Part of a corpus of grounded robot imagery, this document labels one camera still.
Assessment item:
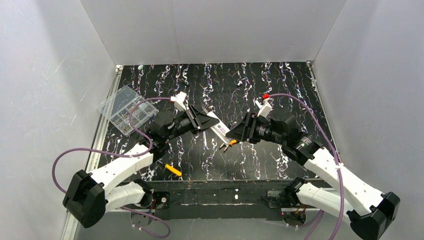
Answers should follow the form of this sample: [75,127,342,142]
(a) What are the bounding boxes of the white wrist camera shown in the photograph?
[170,91,187,112]
[254,94,273,118]

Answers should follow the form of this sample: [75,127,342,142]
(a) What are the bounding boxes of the purple cable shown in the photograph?
[51,96,173,239]
[268,93,346,240]

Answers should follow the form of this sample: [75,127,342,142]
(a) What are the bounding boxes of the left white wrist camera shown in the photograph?
[170,91,187,112]

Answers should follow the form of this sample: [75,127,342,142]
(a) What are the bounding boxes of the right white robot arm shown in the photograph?
[226,112,401,240]

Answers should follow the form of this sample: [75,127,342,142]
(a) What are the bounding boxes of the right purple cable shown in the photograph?
[268,93,346,240]

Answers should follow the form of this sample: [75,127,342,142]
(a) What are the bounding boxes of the clear plastic screw box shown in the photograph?
[96,86,158,137]

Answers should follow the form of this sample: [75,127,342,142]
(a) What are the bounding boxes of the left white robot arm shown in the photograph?
[62,105,220,228]

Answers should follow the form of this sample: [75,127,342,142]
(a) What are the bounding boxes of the white remote control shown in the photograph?
[207,111,231,146]

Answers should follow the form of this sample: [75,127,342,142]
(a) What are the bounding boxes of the aluminium frame rail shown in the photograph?
[61,64,377,240]

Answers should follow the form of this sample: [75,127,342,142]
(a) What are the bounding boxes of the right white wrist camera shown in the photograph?
[254,94,273,118]

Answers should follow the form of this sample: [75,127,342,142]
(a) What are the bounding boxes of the thin black rod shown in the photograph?
[178,79,190,88]

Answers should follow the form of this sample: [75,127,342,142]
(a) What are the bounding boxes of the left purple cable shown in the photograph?
[51,96,173,239]

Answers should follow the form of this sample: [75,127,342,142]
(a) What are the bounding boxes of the yellow handle screwdriver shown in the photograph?
[164,164,183,177]

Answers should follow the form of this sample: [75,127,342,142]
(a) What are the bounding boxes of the yellow black pliers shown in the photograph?
[219,139,238,153]

